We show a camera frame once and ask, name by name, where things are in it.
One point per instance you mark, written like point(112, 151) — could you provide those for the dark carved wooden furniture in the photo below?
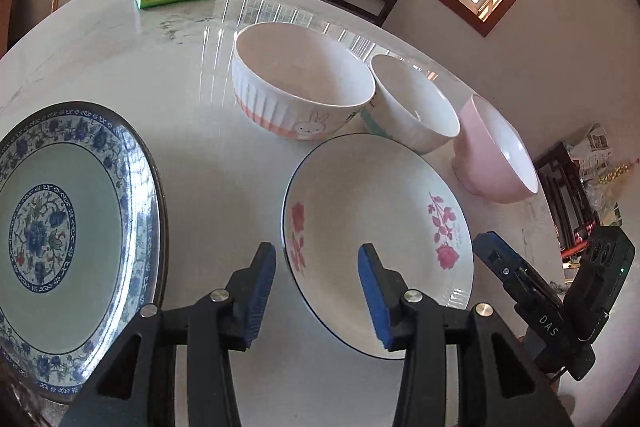
point(562, 187)

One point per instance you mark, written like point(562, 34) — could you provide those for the blue floral patterned plate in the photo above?
point(65, 217)

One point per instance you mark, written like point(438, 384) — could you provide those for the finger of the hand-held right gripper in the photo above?
point(500, 257)

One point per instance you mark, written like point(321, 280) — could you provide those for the pink bowl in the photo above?
point(475, 157)

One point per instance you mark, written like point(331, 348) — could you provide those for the ribbed white bowl with rabbit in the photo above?
point(300, 67)

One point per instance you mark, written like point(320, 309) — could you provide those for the white plate with pink roses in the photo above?
point(370, 197)

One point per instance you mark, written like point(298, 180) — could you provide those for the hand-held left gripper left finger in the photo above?
point(260, 297)

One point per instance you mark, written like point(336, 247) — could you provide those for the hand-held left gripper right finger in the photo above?
point(372, 302)

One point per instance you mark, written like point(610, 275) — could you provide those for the newspaper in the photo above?
point(595, 147)

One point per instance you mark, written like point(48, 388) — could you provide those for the white bowl with teal print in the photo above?
point(410, 97)

